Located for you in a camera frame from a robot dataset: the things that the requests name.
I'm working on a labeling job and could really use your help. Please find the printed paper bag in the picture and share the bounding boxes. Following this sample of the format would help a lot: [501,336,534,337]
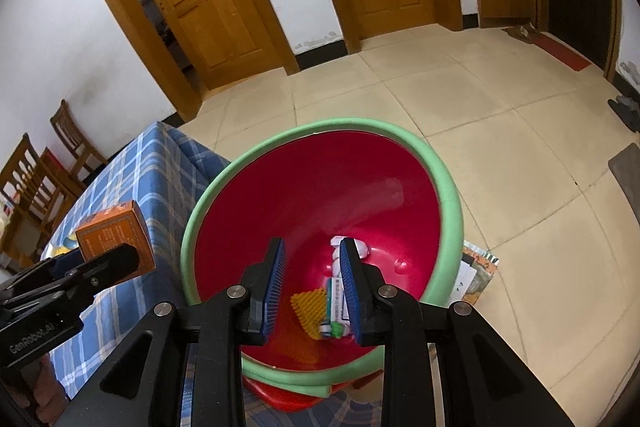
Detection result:
[452,239,501,305]

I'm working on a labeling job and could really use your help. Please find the dark slippers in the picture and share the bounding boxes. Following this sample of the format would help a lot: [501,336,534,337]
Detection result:
[607,94,640,132]

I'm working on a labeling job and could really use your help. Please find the orange cardboard box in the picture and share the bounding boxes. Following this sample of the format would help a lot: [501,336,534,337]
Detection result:
[75,201,156,275]

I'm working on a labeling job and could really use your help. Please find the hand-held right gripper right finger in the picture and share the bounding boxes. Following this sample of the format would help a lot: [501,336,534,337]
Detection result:
[339,238,576,427]

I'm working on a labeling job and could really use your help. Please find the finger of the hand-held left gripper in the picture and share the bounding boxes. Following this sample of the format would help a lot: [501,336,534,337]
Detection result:
[50,243,141,306]
[10,250,84,291]

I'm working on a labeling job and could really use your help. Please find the blue plaid tablecloth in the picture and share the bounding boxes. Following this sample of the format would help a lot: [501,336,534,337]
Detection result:
[40,122,386,427]

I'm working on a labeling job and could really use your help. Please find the red basin with green rim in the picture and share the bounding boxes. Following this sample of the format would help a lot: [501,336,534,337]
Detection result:
[180,118,465,414]

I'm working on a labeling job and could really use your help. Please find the grey floor mat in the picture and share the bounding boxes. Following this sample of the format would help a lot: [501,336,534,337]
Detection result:
[607,142,640,218]

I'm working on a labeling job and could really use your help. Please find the wooden chair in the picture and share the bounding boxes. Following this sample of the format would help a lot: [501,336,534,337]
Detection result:
[0,132,86,268]
[50,99,108,180]

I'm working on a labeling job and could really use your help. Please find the yellow foam fruit net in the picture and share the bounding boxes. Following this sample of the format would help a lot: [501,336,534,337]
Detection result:
[291,288,333,342]

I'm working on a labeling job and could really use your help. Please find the red floor mat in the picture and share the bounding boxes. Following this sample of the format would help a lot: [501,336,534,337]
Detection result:
[502,24,593,72]

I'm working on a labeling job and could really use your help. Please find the white green carton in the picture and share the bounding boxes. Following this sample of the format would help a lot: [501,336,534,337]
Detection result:
[322,277,351,333]

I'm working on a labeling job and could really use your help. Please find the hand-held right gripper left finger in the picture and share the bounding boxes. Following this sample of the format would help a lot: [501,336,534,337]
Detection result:
[52,237,287,427]

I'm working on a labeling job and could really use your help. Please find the white tissue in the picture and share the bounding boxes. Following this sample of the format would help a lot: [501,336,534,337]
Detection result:
[327,235,371,278]

